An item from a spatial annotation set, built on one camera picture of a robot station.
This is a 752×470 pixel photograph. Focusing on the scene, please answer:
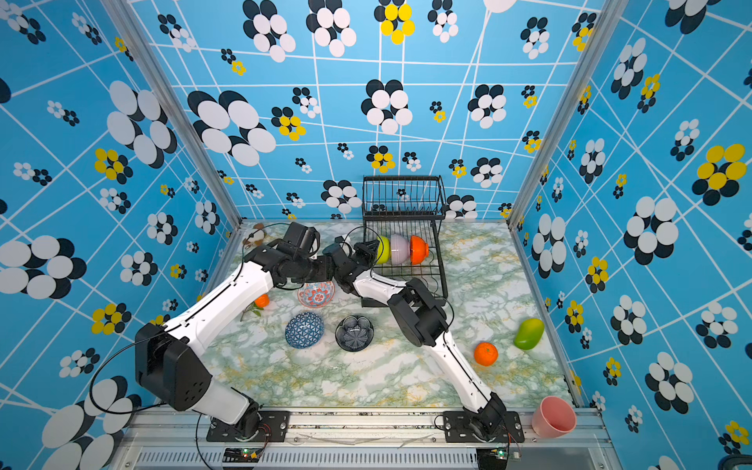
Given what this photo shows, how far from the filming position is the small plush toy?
1.14 m

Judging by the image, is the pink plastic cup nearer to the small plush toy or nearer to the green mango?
the green mango

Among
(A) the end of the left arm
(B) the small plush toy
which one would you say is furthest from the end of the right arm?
(B) the small plush toy
